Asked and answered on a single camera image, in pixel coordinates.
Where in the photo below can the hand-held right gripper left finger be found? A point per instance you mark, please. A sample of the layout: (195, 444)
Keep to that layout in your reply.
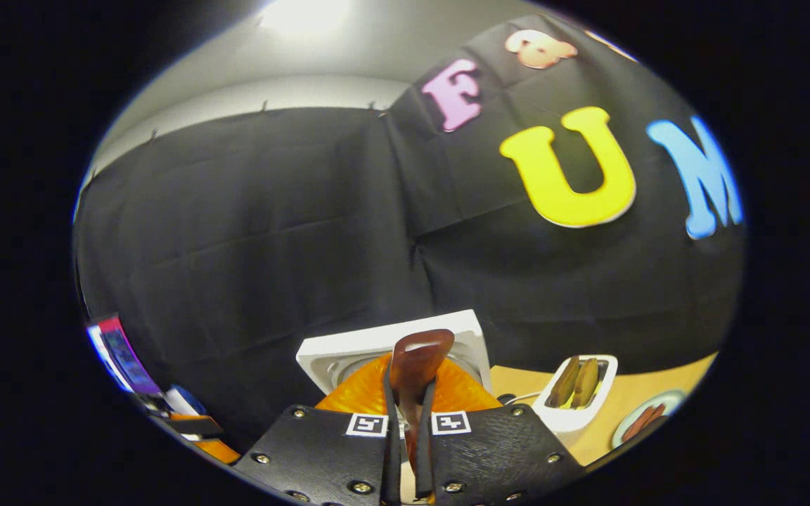
(320, 450)

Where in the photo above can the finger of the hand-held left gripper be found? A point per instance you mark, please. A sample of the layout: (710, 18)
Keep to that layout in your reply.
(215, 448)

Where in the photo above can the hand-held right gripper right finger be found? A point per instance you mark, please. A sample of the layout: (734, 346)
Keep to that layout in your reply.
(496, 450)

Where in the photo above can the white rice cooker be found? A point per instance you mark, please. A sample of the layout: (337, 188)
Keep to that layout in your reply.
(349, 348)

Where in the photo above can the brown wooden spoon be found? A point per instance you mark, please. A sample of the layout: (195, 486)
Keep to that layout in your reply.
(415, 358)

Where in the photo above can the blue white object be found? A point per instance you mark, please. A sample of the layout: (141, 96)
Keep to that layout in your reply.
(183, 400)

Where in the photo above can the white toaster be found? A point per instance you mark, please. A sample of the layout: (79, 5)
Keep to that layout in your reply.
(574, 420)

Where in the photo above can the brown toast slice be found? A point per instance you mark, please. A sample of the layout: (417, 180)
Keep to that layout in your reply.
(565, 383)
(586, 383)

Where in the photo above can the pink lit screen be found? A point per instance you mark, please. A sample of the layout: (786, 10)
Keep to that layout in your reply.
(120, 351)

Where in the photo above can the red sausage pieces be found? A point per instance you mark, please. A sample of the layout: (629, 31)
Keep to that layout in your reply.
(644, 420)

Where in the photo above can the pale green plate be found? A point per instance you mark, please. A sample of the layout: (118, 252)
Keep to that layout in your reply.
(665, 400)

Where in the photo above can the large ceiling light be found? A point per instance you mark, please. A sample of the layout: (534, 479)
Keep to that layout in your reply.
(303, 14)

